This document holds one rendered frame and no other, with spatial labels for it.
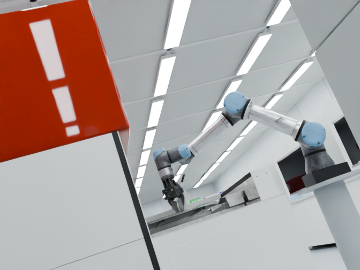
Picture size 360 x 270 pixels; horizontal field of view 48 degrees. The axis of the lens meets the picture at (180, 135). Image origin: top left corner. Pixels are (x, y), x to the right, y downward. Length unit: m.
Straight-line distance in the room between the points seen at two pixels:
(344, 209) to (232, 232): 0.67
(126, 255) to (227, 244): 0.45
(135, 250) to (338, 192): 1.12
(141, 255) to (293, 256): 0.66
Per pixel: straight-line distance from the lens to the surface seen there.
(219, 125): 2.25
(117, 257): 1.44
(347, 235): 2.17
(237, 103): 2.10
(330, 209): 2.17
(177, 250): 1.66
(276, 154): 8.11
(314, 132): 2.07
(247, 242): 1.73
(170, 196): 2.09
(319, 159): 2.18
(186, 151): 2.12
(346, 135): 6.11
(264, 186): 1.85
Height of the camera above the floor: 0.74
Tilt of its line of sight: 15 degrees up
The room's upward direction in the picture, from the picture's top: 20 degrees counter-clockwise
